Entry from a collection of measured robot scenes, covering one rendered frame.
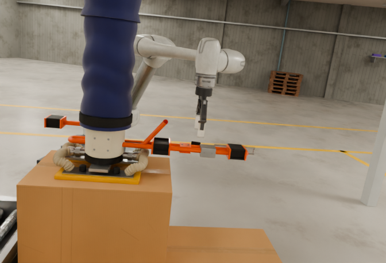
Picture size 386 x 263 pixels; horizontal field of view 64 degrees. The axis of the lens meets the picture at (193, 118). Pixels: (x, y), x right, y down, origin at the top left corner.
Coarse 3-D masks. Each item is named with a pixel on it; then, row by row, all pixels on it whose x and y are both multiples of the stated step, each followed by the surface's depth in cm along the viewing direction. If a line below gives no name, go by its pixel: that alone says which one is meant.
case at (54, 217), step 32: (160, 160) 159; (32, 192) 120; (64, 192) 121; (96, 192) 122; (128, 192) 124; (160, 192) 125; (32, 224) 123; (64, 224) 124; (96, 224) 126; (128, 224) 127; (160, 224) 128; (32, 256) 126; (64, 256) 127; (96, 256) 129; (128, 256) 130; (160, 256) 132
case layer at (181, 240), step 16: (176, 240) 161; (192, 240) 163; (208, 240) 164; (224, 240) 166; (240, 240) 167; (256, 240) 169; (176, 256) 149; (192, 256) 150; (208, 256) 151; (224, 256) 153; (240, 256) 154; (256, 256) 155; (272, 256) 157
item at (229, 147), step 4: (228, 148) 143; (232, 148) 142; (236, 148) 142; (240, 148) 143; (244, 148) 144; (232, 152) 142; (236, 152) 142; (240, 152) 142; (244, 152) 142; (228, 156) 141; (232, 156) 142; (236, 156) 142; (240, 156) 142; (244, 156) 142; (244, 160) 142
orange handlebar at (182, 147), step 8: (64, 120) 161; (72, 136) 138; (80, 136) 139; (128, 144) 137; (136, 144) 137; (144, 144) 138; (176, 144) 143; (184, 144) 143; (184, 152) 140; (216, 152) 141; (224, 152) 141; (248, 152) 145
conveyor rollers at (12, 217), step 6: (0, 210) 169; (0, 216) 166; (12, 216) 164; (6, 222) 159; (12, 222) 161; (0, 228) 154; (6, 228) 156; (0, 234) 150; (0, 240) 149; (0, 252) 138
